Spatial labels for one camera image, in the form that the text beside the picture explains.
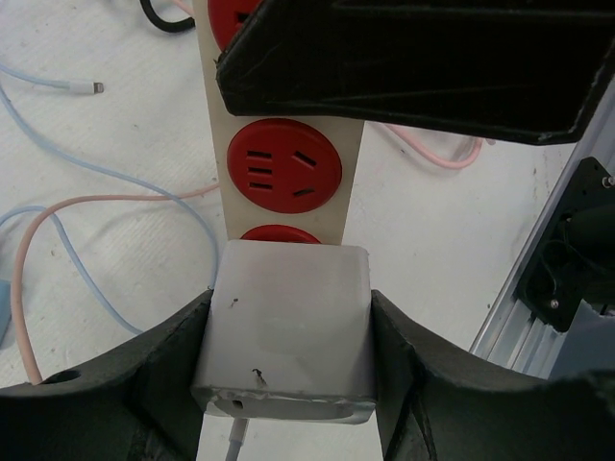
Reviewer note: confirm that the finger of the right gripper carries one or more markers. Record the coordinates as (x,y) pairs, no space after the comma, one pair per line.
(531,72)

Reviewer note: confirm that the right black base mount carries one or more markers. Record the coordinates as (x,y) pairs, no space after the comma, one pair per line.
(574,258)

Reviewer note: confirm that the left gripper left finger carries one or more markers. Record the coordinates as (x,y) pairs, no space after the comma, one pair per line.
(130,403)

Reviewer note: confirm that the aluminium rail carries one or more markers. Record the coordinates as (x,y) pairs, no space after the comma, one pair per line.
(514,338)

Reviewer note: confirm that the beige power strip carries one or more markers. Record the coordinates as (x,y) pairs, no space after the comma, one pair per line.
(282,178)

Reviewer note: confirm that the light blue usb charger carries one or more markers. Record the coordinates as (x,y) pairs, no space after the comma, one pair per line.
(5,308)

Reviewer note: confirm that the white plug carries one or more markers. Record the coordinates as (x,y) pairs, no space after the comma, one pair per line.
(288,336)

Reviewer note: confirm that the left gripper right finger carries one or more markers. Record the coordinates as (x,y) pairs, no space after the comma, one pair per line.
(437,401)

